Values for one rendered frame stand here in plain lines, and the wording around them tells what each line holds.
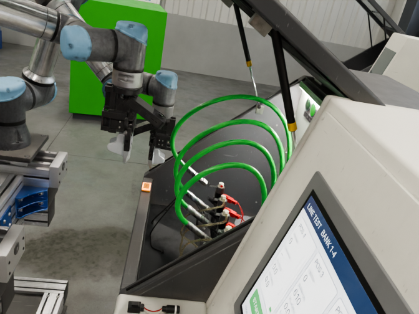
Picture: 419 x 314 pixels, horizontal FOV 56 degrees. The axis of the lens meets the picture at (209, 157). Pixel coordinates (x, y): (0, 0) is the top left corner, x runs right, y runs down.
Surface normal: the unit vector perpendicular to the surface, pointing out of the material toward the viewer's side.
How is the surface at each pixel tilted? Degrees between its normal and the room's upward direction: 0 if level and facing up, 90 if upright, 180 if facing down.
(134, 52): 90
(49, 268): 0
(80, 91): 90
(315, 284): 76
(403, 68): 90
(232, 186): 90
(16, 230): 0
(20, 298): 0
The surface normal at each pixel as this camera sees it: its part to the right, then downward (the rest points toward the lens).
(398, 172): -0.91, -0.35
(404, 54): -0.16, 0.38
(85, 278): 0.18, -0.90
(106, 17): 0.21, 0.44
